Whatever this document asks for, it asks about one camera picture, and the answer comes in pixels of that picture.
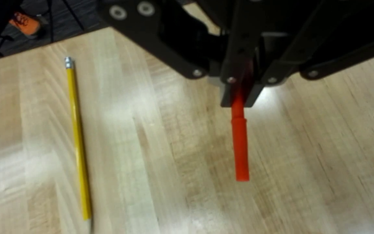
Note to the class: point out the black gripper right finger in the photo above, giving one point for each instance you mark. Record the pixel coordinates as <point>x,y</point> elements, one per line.
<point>317,34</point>

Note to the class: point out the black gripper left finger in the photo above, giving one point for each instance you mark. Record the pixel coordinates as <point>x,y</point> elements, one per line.
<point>161,34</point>

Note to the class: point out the yellow pencil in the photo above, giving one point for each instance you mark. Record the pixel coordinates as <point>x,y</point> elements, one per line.
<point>78,138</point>

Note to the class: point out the orange-red pen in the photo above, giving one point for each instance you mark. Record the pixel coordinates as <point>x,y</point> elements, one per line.
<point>241,147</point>

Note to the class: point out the orange plastic tool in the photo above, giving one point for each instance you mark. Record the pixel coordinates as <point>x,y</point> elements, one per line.
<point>25,24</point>

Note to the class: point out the wooden table black legs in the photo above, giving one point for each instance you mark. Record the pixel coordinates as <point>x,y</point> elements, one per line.
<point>174,173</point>

